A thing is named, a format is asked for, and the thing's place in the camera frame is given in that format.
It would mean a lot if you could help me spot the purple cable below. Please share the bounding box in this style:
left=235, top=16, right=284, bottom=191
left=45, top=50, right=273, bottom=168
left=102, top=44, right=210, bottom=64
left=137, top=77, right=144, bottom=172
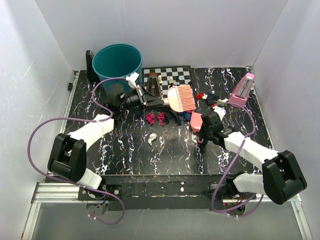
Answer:
left=26, top=76, right=131, bottom=225
left=209, top=101, right=265, bottom=218

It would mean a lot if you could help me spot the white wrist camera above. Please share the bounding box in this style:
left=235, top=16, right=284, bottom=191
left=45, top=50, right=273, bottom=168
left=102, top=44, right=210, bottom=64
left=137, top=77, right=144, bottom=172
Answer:
left=125, top=72, right=139, bottom=89
left=213, top=106, right=226, bottom=121

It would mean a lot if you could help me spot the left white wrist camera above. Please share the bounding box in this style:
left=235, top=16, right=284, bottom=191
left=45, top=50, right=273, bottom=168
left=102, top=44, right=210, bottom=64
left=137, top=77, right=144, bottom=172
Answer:
left=125, top=72, right=139, bottom=89

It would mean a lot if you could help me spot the black and white chessboard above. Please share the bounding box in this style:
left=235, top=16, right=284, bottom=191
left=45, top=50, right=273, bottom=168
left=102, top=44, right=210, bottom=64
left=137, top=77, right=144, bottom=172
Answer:
left=142, top=65, right=194, bottom=98

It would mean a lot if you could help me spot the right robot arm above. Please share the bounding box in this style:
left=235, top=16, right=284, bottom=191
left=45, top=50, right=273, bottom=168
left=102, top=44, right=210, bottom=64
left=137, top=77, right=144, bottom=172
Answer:
left=199, top=111, right=308, bottom=205

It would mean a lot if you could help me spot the pink dustpan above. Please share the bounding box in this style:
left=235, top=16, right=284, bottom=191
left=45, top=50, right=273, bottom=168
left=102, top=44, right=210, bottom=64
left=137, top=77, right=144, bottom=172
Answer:
left=190, top=111, right=203, bottom=134

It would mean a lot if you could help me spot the dark paper scrap near bucket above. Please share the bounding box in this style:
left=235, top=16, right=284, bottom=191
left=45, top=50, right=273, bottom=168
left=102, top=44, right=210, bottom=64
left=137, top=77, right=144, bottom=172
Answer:
left=133, top=107, right=144, bottom=119

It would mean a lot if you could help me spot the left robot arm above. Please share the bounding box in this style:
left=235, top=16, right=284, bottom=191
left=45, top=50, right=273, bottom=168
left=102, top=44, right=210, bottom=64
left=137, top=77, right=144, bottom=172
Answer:
left=47, top=84, right=163, bottom=200

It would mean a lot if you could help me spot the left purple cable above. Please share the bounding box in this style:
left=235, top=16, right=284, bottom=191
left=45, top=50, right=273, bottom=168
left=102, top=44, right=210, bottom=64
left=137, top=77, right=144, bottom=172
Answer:
left=26, top=76, right=131, bottom=225

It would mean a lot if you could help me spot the black metronome behind bucket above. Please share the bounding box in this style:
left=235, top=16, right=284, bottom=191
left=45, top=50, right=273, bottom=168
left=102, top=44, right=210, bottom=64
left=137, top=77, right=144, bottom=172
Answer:
left=85, top=50, right=100, bottom=83

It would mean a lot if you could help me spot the magenta scrap on brush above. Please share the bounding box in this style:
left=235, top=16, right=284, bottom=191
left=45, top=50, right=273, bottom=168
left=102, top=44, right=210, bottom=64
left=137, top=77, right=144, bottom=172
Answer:
left=157, top=112, right=166, bottom=127

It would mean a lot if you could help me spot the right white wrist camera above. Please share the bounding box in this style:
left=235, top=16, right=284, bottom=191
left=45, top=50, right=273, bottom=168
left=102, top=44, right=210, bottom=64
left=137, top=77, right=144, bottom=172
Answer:
left=213, top=106, right=226, bottom=121

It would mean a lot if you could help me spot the dark paper scrap right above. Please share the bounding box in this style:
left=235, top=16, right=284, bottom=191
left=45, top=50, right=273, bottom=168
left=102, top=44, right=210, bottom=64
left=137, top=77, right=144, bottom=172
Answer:
left=206, top=93, right=220, bottom=106

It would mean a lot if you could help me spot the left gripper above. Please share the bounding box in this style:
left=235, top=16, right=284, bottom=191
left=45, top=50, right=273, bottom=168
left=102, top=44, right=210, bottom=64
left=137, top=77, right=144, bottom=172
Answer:
left=119, top=85, right=164, bottom=112

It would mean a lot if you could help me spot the brown wooden metronome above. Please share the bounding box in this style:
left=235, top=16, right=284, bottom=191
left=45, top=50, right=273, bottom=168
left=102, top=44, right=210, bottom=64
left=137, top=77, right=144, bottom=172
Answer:
left=147, top=72, right=162, bottom=98

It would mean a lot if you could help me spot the teal plastic bucket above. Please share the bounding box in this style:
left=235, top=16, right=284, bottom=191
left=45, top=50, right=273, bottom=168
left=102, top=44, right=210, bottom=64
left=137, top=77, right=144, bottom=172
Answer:
left=92, top=43, right=143, bottom=92

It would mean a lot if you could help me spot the white paper scrap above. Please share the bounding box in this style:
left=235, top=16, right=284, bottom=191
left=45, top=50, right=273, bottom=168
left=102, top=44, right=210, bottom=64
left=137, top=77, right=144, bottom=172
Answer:
left=147, top=133, right=157, bottom=146

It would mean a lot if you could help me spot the white chess piece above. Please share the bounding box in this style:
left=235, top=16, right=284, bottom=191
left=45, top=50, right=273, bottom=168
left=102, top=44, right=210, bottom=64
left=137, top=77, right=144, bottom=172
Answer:
left=158, top=75, right=163, bottom=85

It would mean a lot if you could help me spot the pink metronome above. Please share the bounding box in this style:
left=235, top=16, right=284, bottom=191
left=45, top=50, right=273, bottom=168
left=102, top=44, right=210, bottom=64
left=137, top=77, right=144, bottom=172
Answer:
left=228, top=72, right=255, bottom=107

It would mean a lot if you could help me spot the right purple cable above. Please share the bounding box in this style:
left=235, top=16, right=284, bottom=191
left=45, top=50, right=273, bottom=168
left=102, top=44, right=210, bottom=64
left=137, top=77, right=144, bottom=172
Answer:
left=209, top=101, right=265, bottom=218

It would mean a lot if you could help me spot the magenta paper scrap left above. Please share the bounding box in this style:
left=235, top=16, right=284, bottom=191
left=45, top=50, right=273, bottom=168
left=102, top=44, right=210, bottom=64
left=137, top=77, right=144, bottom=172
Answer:
left=146, top=113, right=155, bottom=125

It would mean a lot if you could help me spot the green paper scrap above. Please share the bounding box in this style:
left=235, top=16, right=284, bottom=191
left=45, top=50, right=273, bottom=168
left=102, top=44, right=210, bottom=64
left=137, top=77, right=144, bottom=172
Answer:
left=216, top=100, right=227, bottom=107

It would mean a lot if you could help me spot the pink hand brush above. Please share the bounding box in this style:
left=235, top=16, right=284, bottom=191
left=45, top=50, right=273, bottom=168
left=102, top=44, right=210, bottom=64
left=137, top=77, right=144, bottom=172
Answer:
left=162, top=84, right=197, bottom=113

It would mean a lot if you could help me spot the red paper scrap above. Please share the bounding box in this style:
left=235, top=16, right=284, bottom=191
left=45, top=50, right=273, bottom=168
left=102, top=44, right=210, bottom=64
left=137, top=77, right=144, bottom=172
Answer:
left=196, top=93, right=205, bottom=100

